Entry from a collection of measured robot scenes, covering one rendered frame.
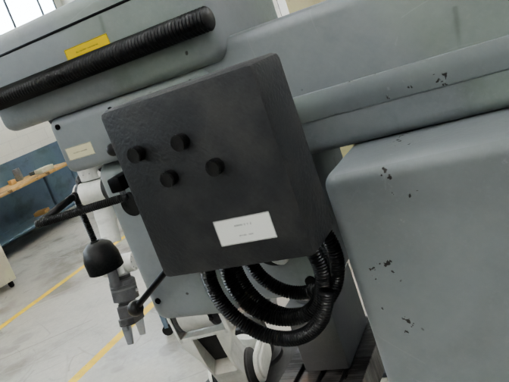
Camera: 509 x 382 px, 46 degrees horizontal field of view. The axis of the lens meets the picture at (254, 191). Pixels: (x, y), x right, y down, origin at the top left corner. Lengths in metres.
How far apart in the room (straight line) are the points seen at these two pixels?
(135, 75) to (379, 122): 0.37
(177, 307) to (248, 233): 0.50
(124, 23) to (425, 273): 0.55
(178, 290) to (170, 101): 0.53
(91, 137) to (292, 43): 0.39
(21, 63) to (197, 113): 0.51
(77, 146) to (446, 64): 0.61
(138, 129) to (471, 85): 0.41
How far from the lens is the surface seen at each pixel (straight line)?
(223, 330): 1.97
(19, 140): 11.09
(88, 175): 2.04
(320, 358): 1.58
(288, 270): 0.96
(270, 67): 0.63
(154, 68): 0.93
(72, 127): 1.07
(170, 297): 1.12
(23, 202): 10.84
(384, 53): 0.82
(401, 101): 0.83
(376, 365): 1.62
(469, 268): 0.76
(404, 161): 0.73
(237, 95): 0.60
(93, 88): 1.00
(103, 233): 2.07
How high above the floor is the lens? 1.74
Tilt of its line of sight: 13 degrees down
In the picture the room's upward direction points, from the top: 20 degrees counter-clockwise
